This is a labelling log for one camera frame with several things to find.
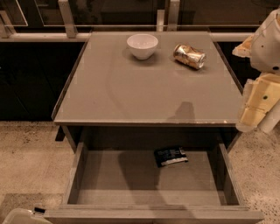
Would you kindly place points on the grey open drawer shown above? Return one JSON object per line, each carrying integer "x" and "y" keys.
{"x": 127, "y": 187}

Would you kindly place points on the metal railing frame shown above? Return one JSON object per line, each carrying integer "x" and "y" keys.
{"x": 225, "y": 20}

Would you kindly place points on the white robot base corner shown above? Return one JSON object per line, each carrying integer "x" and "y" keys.
{"x": 24, "y": 216}

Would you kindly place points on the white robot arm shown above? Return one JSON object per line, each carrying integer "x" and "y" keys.
{"x": 261, "y": 97}

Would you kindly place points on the dark blue rxbar wrapper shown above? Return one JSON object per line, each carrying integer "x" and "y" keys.
{"x": 169, "y": 156}

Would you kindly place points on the white ceramic bowl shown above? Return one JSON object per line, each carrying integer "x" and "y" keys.
{"x": 142, "y": 46}

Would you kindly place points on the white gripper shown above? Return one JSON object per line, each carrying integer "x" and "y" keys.
{"x": 267, "y": 48}

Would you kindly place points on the crushed gold soda can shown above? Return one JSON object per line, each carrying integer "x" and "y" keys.
{"x": 189, "y": 56}

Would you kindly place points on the grey counter cabinet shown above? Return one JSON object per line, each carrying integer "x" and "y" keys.
{"x": 110, "y": 87}

